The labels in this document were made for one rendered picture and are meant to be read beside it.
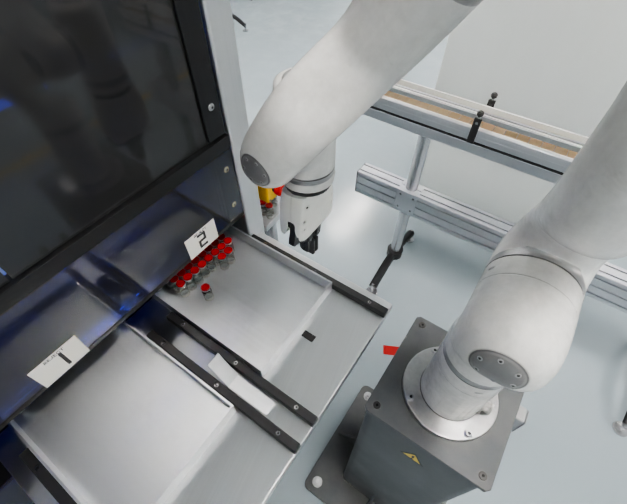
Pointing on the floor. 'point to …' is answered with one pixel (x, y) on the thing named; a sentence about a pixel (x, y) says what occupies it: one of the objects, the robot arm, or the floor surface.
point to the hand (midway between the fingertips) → (309, 242)
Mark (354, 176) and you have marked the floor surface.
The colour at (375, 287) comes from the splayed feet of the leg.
